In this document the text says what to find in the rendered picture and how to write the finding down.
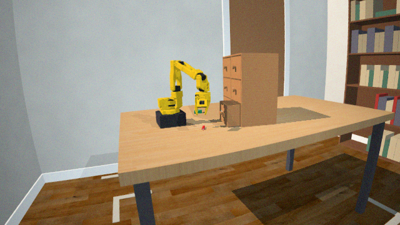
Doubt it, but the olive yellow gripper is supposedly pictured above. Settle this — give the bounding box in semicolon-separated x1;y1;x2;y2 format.
195;91;211;115

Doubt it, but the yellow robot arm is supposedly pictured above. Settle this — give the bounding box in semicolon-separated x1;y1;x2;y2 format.
159;60;209;115

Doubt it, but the brown wooden chest of drawers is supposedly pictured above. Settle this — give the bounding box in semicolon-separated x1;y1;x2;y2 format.
223;53;279;128

